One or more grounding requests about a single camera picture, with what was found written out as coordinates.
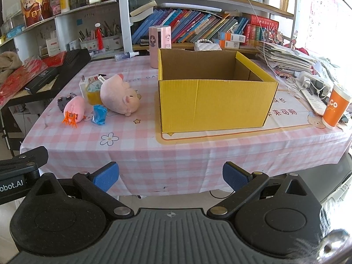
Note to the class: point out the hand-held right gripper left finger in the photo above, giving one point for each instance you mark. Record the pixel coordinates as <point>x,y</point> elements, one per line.
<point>106,176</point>

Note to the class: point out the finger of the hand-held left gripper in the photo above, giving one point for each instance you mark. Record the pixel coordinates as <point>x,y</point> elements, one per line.
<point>22,158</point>

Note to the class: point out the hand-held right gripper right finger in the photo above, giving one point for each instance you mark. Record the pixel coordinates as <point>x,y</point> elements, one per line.
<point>236,176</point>

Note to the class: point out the blue snack packet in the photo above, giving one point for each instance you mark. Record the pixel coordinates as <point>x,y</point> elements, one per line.
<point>99,114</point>

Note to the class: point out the pink plush toy orange legs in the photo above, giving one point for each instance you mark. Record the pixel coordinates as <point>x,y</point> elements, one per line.
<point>75,107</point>

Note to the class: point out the yellow cardboard box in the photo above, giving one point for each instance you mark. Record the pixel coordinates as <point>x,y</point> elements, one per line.
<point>214,104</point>

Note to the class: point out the pink pig plush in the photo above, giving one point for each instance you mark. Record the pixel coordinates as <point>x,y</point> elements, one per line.
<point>118,96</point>

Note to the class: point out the white charger plug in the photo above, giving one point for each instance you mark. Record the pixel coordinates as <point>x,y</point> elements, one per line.
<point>83,87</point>

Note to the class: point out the pink checkered tablecloth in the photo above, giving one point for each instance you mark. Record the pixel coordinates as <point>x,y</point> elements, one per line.
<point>178,154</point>

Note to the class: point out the dark grey small gadget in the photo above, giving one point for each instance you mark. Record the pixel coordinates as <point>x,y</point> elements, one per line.
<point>62,101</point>

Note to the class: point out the large red decoration bag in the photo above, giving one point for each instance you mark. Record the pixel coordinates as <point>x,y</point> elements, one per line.
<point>19,78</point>

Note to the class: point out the black flat box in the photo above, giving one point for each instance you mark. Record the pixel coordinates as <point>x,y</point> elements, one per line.
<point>41,79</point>

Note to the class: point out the beige towel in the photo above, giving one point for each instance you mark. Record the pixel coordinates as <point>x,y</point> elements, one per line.
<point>8,64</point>

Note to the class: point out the small white orange box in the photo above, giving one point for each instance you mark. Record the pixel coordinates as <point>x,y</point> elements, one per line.
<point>97,78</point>

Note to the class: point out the red paper packet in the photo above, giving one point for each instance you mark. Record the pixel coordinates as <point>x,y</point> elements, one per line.
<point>55,59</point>

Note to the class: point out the white printed leaflet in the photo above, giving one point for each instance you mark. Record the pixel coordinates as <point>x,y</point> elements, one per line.
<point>316,103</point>

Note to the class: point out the black electronic keyboard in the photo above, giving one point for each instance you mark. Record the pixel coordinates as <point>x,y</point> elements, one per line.
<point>74,60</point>

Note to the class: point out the white red-label card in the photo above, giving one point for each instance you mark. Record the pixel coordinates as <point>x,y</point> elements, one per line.
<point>52,48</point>

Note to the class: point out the orange paper cup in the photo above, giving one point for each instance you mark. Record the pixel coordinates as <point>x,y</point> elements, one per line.
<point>334,107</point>

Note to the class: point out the blue white spray bottle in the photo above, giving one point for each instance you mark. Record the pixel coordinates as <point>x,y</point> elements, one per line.
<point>125,56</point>

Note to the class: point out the white power strip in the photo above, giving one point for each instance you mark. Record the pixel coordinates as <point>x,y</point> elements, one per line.
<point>313,80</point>

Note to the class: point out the blue white small box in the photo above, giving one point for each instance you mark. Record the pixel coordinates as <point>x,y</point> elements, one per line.
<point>73,45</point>

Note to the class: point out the blue tissue packet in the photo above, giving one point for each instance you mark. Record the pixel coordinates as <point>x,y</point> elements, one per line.
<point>15,31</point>

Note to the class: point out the stack of papers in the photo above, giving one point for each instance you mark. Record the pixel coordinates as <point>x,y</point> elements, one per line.
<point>286,56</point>

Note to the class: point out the white pen holder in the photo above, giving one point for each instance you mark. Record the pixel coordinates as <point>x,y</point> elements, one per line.
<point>112,41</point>
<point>89,44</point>

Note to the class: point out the white orange medicine box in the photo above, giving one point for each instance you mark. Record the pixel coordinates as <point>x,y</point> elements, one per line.
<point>232,36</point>
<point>229,44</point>

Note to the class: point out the bunch of pens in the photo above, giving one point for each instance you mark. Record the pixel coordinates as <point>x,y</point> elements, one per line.
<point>111,29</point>
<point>86,34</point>

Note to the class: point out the pink cartoon print container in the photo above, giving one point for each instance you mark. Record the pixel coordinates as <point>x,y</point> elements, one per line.
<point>160,46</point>

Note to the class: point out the red tassel ornament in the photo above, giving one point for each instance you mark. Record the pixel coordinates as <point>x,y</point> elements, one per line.
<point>98,34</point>

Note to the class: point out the colourful paper decoration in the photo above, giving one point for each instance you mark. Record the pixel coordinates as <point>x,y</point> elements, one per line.
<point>273,36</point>

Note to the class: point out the red fortune god decoration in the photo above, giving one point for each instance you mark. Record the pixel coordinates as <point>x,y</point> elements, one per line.
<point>34,8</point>

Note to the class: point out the pink packet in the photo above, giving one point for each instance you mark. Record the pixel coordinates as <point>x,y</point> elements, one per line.
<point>55,7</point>

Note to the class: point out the row of leaning books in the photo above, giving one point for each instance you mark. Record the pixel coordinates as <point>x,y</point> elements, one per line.
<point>198,24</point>

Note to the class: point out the white shelving unit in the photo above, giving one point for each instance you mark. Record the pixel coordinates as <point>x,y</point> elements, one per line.
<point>123,19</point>

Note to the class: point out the white bottle yellow label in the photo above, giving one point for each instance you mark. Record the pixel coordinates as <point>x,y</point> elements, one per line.
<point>64,2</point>

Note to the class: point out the thick cream-paged book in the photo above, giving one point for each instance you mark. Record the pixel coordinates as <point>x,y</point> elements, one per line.
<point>143,11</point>

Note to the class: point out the alphabet wall poster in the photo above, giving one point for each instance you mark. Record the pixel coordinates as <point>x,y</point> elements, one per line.
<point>324,19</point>

